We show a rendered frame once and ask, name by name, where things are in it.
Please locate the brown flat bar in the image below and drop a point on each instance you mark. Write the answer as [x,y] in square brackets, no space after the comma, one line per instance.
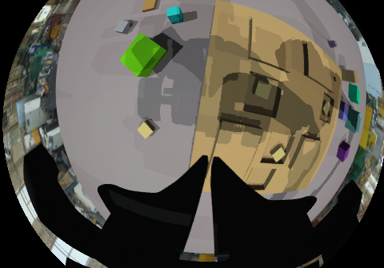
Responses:
[149,5]

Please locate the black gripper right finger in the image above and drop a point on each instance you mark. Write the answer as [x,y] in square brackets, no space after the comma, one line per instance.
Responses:
[239,211]

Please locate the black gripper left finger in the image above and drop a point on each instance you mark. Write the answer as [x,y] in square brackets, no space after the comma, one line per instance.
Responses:
[172,209]

